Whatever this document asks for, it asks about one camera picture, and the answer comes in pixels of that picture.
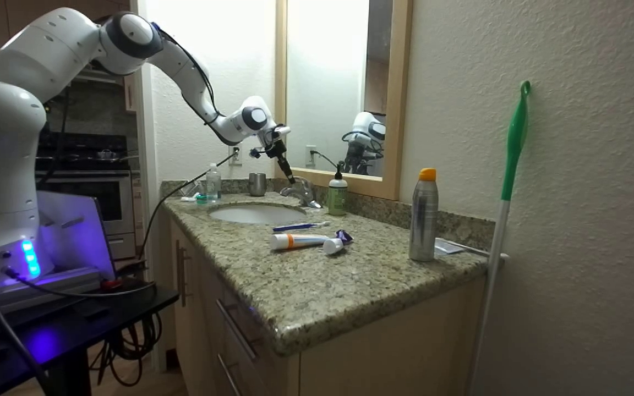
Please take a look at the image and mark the blue toothbrush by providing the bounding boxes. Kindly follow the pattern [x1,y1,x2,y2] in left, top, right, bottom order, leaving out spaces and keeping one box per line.
[270,223,317,233]

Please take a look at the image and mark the green soap pump bottle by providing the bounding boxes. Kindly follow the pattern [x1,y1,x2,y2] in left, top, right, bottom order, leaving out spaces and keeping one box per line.
[325,171,347,217]

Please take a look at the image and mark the white oval sink basin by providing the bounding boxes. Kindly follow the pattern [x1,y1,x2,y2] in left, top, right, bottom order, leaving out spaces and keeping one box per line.
[208,202,306,225]

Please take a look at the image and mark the clear plastic water bottle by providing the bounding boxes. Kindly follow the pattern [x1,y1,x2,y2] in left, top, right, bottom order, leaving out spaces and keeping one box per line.
[204,166,222,202]

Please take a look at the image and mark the green handled mop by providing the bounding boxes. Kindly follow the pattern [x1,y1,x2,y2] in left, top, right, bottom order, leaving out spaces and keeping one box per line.
[469,82,532,390]

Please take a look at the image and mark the silver orange spray can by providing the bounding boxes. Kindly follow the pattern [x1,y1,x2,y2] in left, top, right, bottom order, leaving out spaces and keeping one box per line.
[410,168,437,262]

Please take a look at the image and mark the stainless steel tumbler cup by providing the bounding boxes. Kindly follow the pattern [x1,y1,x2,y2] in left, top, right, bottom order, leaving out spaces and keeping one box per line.
[248,174,266,196]

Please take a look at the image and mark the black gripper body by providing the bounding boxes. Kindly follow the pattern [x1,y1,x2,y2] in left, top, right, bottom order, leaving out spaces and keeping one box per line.
[248,123,291,163]

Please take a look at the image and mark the kitchen oven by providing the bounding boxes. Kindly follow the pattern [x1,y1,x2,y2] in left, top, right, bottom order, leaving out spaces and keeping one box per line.
[34,69,137,259]

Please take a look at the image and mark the wooden vanity cabinet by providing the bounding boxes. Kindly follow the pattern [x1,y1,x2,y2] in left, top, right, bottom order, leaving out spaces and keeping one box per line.
[168,219,488,396]

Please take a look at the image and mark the white orange cream tube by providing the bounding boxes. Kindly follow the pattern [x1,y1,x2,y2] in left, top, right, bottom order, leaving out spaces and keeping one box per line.
[270,233,331,252]

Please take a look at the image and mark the wooden framed mirror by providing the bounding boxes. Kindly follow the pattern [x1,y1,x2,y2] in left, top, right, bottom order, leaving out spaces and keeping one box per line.
[276,0,414,198]

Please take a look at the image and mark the chrome sink faucet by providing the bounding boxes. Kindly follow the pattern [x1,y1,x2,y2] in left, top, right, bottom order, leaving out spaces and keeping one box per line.
[281,179,320,209]

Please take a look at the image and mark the black power cable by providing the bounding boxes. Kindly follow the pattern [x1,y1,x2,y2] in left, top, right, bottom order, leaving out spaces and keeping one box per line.
[137,151,242,266]

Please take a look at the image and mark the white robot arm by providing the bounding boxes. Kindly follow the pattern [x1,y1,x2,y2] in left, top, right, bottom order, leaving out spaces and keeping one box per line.
[0,8,289,262]

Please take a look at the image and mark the black robot cart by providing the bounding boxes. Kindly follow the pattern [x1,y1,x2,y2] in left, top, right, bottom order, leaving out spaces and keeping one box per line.
[0,286,178,396]

